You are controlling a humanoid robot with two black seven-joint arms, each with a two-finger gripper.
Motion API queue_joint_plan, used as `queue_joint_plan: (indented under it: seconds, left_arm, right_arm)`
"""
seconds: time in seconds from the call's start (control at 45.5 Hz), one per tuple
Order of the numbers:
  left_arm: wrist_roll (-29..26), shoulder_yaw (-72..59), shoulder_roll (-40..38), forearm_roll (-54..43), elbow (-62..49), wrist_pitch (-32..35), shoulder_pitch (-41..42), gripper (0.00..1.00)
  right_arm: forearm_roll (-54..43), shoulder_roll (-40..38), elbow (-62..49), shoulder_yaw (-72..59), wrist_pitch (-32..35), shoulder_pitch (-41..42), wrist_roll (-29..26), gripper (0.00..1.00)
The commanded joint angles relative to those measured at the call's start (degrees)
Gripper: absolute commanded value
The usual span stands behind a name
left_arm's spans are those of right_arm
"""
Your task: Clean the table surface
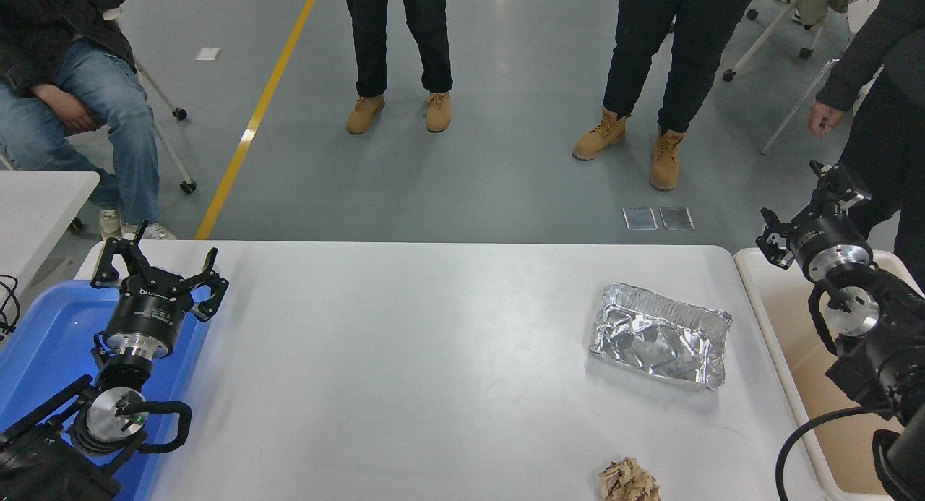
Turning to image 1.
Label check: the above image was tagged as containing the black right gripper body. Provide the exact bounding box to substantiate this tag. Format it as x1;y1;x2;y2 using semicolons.
786;216;873;272

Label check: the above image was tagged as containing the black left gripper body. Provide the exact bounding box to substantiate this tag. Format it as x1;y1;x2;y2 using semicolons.
107;281;194;344

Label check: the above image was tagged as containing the silver foil tray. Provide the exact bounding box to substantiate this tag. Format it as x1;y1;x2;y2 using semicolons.
589;282;733;392

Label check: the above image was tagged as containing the person's hand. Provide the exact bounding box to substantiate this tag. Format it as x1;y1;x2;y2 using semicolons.
808;100;845;139

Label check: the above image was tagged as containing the seated person's right hand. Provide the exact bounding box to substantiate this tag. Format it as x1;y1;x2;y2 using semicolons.
33;84;103;134

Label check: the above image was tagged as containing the large pale bin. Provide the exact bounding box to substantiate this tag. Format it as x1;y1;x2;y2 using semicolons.
733;247;925;498

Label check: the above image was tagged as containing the wheeled chair with white legs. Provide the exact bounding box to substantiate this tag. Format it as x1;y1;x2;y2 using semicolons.
69;2;197;234
723;0;814;82

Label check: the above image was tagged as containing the blue plastic tray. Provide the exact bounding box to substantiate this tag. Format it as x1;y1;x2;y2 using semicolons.
0;281;214;501

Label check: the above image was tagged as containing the white side table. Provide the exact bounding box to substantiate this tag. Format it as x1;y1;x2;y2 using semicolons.
0;171;100;292

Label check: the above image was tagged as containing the seated person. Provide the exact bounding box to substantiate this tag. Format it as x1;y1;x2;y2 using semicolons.
0;0;178;241

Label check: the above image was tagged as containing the crumpled tan paper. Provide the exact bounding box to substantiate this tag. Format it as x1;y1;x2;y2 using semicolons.
598;458;661;501

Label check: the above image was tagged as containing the black cable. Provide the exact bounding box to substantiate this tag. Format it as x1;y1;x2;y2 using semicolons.
0;275;20;339

